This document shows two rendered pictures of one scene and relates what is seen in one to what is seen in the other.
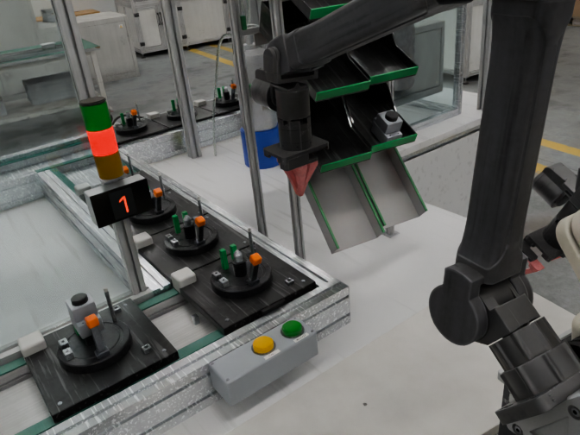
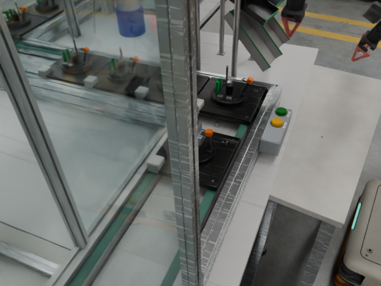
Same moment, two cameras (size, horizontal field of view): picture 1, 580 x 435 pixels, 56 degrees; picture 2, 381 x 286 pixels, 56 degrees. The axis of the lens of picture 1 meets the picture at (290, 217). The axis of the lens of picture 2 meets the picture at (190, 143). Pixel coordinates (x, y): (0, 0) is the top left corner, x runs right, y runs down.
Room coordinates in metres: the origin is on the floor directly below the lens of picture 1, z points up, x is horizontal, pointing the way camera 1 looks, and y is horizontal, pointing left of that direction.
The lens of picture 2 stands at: (0.11, 0.87, 1.78)
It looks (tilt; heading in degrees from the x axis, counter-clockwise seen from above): 42 degrees down; 329
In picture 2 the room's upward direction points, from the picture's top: 2 degrees counter-clockwise
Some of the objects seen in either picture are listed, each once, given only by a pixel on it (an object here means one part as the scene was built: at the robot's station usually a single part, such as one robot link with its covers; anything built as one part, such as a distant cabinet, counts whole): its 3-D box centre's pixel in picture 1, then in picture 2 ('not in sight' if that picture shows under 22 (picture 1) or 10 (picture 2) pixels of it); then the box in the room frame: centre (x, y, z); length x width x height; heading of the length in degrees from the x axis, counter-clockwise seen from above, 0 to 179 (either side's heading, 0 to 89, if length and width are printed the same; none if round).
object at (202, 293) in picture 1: (239, 265); (229, 88); (1.04, 0.12, 1.01); 0.24 x 0.24 x 0.13; 34
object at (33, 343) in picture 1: (33, 346); not in sight; (0.88, 0.54, 0.97); 0.05 x 0.05 x 0.04; 34
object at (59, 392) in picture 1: (97, 352); (194, 154); (0.85, 0.41, 0.96); 0.24 x 0.24 x 0.02; 34
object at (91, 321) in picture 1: (94, 331); (207, 139); (0.82, 0.38, 1.04); 0.04 x 0.02 x 0.08; 34
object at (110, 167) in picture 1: (109, 163); not in sight; (1.03, 0.35, 1.28); 0.05 x 0.05 x 0.05
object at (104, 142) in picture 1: (103, 140); not in sight; (1.03, 0.35, 1.33); 0.05 x 0.05 x 0.05
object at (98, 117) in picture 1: (96, 115); not in sight; (1.03, 0.35, 1.38); 0.05 x 0.05 x 0.05
